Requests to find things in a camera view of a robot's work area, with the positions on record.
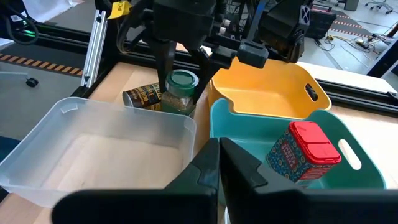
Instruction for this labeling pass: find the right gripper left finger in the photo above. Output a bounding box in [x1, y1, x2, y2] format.
[51, 138, 221, 224]

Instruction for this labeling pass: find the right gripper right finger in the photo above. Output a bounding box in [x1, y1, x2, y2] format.
[219, 136, 398, 224]

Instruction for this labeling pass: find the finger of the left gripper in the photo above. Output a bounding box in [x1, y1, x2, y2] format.
[191, 48, 215, 102]
[154, 40, 177, 94]

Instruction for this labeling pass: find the green-lid spice jar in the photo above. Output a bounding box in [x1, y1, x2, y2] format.
[160, 68, 200, 116]

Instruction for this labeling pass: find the yellow-lid dark spice bottle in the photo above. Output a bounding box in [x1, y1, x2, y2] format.
[121, 82, 163, 112]

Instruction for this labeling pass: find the red-lid patterned spice tin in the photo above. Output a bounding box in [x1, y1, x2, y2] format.
[265, 120, 343, 185]

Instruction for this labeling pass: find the yellow label tag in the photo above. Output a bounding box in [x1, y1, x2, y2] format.
[107, 0, 132, 20]

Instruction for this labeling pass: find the yellow plastic bin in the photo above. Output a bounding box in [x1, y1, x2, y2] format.
[207, 57, 333, 121]

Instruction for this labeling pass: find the silver aluminium profile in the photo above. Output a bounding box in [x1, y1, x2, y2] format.
[80, 9, 109, 89]

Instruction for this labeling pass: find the teal plastic bin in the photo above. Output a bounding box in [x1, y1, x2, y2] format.
[210, 98, 387, 191]

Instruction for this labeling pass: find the clear plastic container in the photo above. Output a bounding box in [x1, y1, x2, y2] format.
[0, 96, 197, 208]

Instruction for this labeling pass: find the black crate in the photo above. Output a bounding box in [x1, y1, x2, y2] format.
[306, 5, 338, 40]

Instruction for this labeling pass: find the white sheet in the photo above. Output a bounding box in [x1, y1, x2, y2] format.
[22, 0, 83, 23]

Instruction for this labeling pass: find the black device green light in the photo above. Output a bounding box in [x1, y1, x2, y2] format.
[0, 0, 40, 47]

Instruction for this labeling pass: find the dark blue metal leg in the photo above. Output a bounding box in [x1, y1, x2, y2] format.
[366, 23, 398, 78]

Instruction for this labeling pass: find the office chair base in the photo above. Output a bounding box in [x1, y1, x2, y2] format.
[364, 0, 395, 16]

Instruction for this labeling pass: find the black aluminium table frame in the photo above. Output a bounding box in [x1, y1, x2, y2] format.
[30, 18, 398, 118]

